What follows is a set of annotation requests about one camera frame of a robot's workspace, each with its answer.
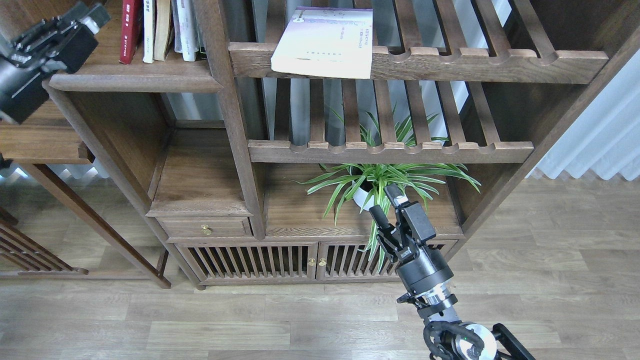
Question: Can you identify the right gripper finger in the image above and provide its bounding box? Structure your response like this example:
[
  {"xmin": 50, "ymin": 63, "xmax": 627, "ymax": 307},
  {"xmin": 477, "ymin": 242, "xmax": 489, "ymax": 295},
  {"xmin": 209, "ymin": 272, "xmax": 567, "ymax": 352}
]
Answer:
[
  {"xmin": 384, "ymin": 183, "xmax": 436, "ymax": 246},
  {"xmin": 369, "ymin": 204, "xmax": 403, "ymax": 251}
]

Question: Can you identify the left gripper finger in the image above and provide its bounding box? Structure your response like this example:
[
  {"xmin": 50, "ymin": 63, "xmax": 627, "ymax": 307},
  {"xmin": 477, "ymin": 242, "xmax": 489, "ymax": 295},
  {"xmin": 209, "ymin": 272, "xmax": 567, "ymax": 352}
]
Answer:
[{"xmin": 45, "ymin": 2, "xmax": 111, "ymax": 74}]

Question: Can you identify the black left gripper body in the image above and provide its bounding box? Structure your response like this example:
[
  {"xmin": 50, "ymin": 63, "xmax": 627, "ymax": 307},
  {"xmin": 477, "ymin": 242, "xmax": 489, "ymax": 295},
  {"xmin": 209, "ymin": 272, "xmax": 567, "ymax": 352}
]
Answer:
[{"xmin": 1, "ymin": 17, "xmax": 76, "ymax": 125}]

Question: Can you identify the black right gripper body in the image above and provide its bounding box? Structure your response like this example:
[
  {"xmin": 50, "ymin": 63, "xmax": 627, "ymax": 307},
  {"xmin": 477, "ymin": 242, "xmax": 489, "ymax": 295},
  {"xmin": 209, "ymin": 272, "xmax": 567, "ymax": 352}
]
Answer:
[{"xmin": 377, "ymin": 230, "xmax": 453, "ymax": 300}]

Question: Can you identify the red paperback book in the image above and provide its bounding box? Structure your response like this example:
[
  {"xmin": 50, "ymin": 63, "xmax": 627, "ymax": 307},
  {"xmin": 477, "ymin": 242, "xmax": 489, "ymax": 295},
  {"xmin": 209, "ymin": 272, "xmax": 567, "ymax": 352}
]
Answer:
[{"xmin": 119, "ymin": 0, "xmax": 144, "ymax": 65}]

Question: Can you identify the white lavender paperback book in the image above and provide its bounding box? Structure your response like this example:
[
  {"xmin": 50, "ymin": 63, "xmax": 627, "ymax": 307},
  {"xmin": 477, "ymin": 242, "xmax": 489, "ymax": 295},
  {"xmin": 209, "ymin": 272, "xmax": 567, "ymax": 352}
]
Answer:
[{"xmin": 270, "ymin": 6, "xmax": 374, "ymax": 79}]

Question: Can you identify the yellow green paperback book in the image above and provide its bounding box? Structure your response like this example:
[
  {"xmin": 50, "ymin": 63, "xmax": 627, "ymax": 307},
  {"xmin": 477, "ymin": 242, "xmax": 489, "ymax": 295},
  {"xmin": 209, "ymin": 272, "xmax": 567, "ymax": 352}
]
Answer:
[{"xmin": 142, "ymin": 0, "xmax": 156, "ymax": 64}]

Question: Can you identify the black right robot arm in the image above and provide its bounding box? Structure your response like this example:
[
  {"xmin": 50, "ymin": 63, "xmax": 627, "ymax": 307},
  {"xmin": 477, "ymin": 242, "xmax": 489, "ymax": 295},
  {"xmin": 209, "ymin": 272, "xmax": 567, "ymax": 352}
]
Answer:
[{"xmin": 370, "ymin": 184, "xmax": 533, "ymax": 360}]

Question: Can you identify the white plant pot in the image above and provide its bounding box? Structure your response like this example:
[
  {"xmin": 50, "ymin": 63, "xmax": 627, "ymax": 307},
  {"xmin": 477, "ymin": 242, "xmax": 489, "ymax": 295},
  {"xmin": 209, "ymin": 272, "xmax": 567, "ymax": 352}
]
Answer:
[{"xmin": 352, "ymin": 179, "xmax": 391, "ymax": 212}]

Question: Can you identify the tan upright book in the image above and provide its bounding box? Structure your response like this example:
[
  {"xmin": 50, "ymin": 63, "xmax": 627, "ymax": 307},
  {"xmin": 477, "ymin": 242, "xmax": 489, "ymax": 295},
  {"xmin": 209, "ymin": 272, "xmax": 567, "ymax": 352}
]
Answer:
[{"xmin": 153, "ymin": 0, "xmax": 174, "ymax": 61}]

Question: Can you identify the white upright book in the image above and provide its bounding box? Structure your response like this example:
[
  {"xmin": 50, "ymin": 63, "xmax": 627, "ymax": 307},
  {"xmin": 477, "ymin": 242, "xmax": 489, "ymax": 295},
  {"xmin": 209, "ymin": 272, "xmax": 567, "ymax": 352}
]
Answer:
[{"xmin": 171, "ymin": 0, "xmax": 200, "ymax": 62}]

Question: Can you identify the dark green upright book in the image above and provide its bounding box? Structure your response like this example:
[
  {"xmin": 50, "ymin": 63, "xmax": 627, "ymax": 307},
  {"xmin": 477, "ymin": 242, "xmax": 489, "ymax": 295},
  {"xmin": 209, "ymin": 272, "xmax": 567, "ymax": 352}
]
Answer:
[{"xmin": 195, "ymin": 21, "xmax": 208, "ymax": 59}]

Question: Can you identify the dark wooden bookshelf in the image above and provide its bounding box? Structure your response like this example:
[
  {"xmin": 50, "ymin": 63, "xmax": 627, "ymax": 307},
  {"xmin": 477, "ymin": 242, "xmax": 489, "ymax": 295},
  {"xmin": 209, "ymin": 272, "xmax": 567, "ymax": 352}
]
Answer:
[{"xmin": 29, "ymin": 0, "xmax": 639, "ymax": 289}]

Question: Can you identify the brass drawer knob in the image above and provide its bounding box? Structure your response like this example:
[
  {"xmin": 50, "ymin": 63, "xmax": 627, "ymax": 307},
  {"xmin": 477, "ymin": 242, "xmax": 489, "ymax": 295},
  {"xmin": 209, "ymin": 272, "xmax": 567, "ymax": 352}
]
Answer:
[{"xmin": 201, "ymin": 224, "xmax": 213, "ymax": 236}]

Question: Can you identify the white curtain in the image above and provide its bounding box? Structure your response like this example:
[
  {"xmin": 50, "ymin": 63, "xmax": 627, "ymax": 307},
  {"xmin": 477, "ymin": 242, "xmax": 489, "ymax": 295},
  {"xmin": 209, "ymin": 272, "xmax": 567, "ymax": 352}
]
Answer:
[{"xmin": 528, "ymin": 51, "xmax": 640, "ymax": 181}]

